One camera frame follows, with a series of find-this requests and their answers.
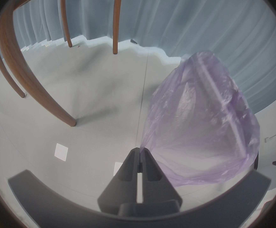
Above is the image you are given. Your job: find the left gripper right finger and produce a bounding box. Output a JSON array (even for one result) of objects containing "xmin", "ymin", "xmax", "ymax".
[{"xmin": 139, "ymin": 147, "xmax": 183, "ymax": 214}]

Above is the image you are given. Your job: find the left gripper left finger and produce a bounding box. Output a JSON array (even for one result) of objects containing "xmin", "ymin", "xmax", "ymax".
[{"xmin": 98, "ymin": 147, "xmax": 138, "ymax": 215}]

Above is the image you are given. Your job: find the purple plastic bag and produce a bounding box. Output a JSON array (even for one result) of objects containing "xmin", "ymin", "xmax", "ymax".
[{"xmin": 140, "ymin": 51, "xmax": 261, "ymax": 187}]

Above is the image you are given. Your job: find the wooden chair with white cushions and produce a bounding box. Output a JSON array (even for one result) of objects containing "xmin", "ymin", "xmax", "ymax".
[{"xmin": 0, "ymin": 0, "xmax": 125, "ymax": 127}]

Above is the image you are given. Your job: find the blue-grey curtain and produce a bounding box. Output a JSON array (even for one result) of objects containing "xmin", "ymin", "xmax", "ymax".
[{"xmin": 13, "ymin": 0, "xmax": 276, "ymax": 114}]

